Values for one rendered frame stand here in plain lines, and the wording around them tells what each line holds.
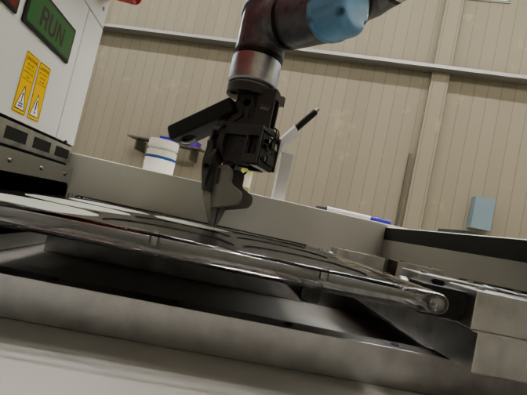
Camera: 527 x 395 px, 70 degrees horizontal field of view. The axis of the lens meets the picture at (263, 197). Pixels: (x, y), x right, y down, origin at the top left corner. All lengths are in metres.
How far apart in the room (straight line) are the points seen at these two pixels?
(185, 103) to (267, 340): 7.79
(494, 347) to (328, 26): 0.39
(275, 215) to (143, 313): 0.38
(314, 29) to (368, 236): 0.34
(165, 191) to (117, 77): 8.32
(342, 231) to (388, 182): 6.50
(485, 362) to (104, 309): 0.27
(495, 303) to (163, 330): 0.24
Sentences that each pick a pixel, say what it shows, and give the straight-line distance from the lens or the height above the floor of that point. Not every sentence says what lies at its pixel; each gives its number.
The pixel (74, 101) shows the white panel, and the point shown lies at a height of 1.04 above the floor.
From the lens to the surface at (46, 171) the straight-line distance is 0.58.
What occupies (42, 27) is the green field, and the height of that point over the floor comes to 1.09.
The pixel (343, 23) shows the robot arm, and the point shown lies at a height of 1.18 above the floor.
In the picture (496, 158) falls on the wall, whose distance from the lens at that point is 7.66.
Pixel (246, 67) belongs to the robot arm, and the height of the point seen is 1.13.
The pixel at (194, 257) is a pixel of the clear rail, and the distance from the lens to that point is 0.22.
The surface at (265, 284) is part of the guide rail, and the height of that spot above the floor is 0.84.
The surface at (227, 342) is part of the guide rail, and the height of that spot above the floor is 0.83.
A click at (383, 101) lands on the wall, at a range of 7.49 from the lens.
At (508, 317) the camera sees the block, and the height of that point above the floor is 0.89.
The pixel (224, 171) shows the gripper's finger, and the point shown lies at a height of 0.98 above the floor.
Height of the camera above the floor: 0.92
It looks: 4 degrees up
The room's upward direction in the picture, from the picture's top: 12 degrees clockwise
